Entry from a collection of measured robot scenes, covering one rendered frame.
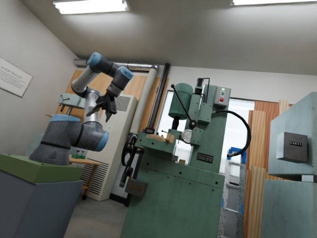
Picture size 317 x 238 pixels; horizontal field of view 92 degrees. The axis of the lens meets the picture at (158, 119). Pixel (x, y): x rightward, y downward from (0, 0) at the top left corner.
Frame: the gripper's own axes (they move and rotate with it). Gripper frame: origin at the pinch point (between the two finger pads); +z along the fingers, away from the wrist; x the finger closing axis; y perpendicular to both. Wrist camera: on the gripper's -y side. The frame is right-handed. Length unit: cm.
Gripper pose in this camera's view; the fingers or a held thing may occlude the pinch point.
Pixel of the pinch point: (96, 120)
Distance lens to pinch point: 103.5
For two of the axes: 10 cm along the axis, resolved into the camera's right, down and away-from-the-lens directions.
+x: -5.0, -2.6, -8.3
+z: -5.9, 8.0, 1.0
